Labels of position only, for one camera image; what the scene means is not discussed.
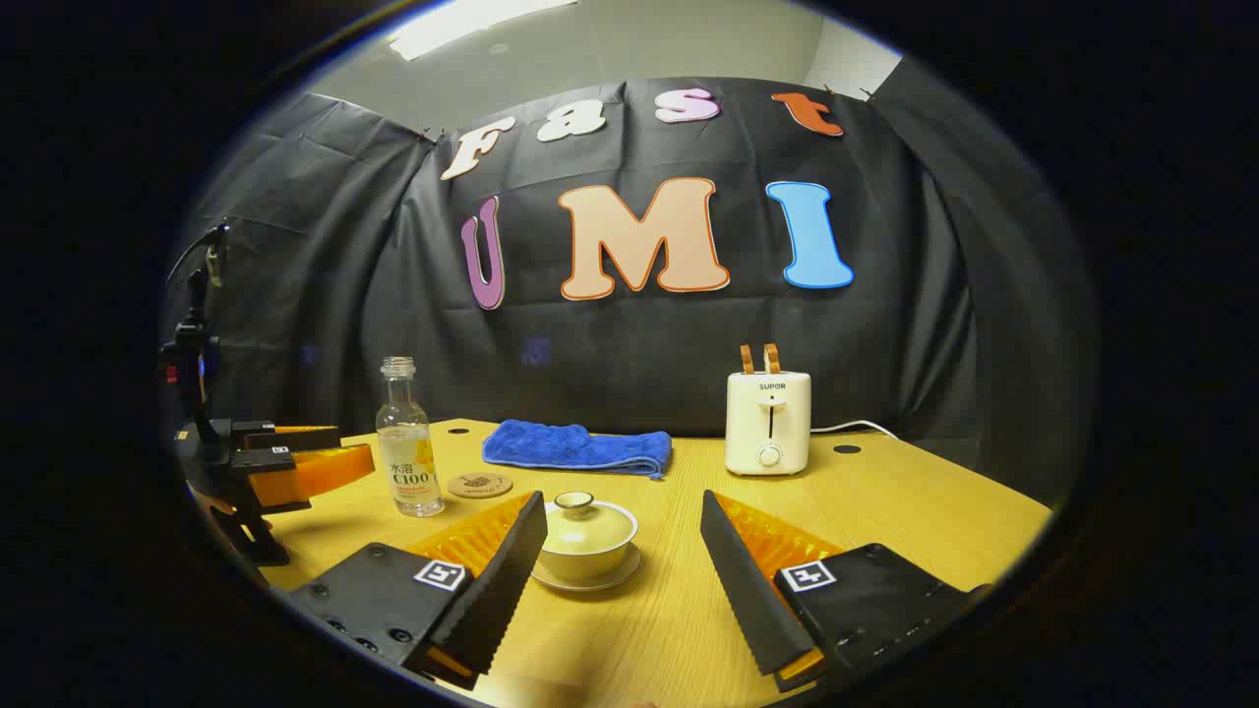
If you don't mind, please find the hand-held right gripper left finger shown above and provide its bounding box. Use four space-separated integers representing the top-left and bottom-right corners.
285 490 550 691

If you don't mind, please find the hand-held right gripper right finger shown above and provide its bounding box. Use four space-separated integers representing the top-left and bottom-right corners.
700 490 994 694

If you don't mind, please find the cream teacup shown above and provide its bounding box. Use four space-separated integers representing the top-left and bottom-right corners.
536 519 640 583

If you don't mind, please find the clear water bottle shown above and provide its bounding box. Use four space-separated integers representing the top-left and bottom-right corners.
375 356 446 519

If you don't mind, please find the cream teacup lid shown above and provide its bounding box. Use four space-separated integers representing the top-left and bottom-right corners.
542 491 638 554

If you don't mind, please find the round brown coaster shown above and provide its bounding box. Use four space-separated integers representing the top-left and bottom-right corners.
447 472 514 500

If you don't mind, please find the cream saucer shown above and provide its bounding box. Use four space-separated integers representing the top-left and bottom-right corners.
531 544 643 594

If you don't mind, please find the blue towel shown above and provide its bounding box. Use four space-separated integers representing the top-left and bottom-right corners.
481 419 674 481

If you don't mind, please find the cream toaster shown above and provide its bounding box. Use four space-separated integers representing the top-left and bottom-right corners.
725 370 813 478

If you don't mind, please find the black backdrop cloth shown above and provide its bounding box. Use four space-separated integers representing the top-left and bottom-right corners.
162 54 1098 512

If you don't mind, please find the white power cable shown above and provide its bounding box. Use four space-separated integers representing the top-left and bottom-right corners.
809 420 901 441

